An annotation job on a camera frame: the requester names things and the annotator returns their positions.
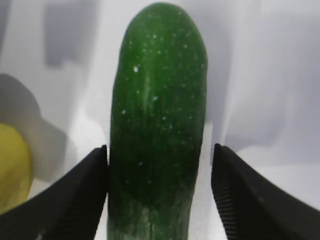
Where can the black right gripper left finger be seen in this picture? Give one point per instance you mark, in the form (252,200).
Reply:
(70,209)

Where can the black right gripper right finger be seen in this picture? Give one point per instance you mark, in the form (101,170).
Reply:
(252,208)

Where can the yellow lemon-shaped fruit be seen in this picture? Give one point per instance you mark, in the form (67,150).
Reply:
(16,168)

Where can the green cucumber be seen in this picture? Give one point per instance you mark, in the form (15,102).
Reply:
(157,123)

